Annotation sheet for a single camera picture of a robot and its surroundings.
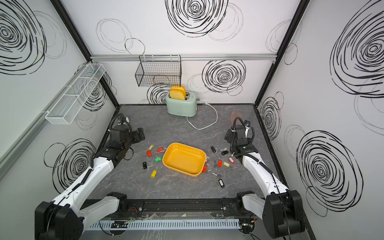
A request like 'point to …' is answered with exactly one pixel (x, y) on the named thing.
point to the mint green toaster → (186, 108)
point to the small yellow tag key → (226, 163)
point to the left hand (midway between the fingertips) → (135, 130)
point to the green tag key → (158, 159)
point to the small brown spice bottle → (122, 120)
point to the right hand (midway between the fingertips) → (238, 135)
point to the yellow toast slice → (177, 92)
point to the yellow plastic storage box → (184, 159)
